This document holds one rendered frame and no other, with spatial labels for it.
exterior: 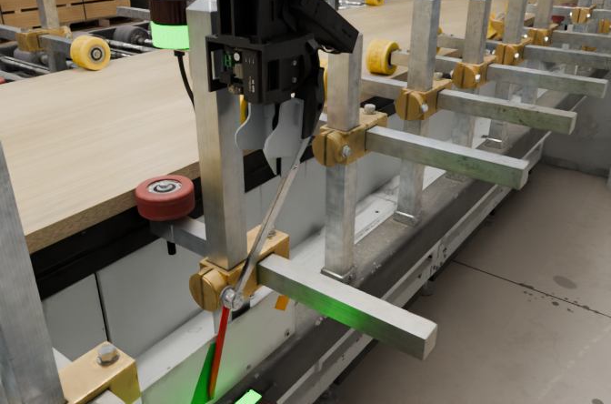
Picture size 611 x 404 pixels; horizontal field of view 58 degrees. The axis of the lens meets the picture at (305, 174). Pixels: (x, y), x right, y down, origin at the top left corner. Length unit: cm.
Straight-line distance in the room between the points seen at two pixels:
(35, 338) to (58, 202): 32
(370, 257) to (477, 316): 110
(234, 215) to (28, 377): 26
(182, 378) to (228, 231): 17
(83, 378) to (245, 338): 22
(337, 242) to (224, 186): 32
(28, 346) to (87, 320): 33
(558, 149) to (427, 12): 241
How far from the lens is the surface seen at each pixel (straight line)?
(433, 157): 79
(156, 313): 95
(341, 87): 78
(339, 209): 86
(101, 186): 84
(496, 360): 191
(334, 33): 56
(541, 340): 203
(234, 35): 50
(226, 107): 59
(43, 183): 89
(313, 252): 116
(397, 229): 109
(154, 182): 82
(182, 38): 59
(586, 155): 330
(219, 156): 60
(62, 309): 83
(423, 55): 100
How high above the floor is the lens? 125
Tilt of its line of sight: 25 degrees down
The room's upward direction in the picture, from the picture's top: straight up
